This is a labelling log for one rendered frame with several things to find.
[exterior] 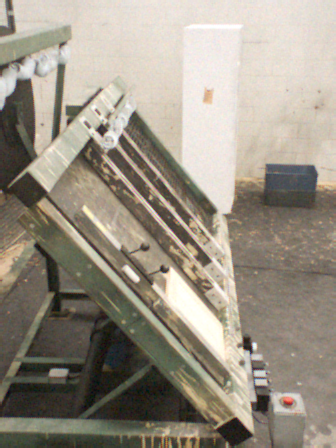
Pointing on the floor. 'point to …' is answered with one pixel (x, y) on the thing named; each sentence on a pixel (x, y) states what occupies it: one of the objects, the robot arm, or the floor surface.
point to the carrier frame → (31, 429)
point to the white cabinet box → (212, 108)
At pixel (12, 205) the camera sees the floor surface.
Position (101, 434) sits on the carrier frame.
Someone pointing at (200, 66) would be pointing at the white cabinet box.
